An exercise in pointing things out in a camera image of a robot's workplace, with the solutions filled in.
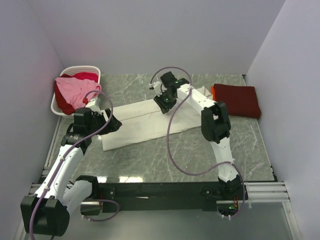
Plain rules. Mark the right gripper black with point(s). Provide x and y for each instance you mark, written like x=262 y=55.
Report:
x=164 y=106

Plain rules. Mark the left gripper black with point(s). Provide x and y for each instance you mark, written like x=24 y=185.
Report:
x=113 y=125

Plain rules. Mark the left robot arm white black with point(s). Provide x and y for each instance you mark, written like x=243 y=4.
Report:
x=48 y=210

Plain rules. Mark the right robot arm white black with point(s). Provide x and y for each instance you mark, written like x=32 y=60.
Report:
x=215 y=128

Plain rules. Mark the folded orange t-shirt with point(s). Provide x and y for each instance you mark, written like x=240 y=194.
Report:
x=213 y=93

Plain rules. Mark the red t-shirt in basket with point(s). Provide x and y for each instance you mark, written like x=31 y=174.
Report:
x=82 y=76

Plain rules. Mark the pink t-shirt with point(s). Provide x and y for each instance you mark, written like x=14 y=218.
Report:
x=70 y=93

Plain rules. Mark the white plastic laundry basket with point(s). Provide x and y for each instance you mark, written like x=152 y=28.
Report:
x=72 y=70

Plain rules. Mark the black base beam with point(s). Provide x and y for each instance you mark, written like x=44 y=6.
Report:
x=143 y=196

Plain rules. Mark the folded maroon t-shirt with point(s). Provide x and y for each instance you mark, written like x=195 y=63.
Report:
x=241 y=101

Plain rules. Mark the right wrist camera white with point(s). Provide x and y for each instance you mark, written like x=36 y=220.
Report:
x=156 y=86

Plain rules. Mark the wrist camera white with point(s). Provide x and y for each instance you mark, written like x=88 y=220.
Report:
x=156 y=86
x=93 y=104

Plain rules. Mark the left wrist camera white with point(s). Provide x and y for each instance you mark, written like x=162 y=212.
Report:
x=93 y=104

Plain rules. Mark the aluminium frame rail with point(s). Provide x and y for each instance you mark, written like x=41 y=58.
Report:
x=258 y=192

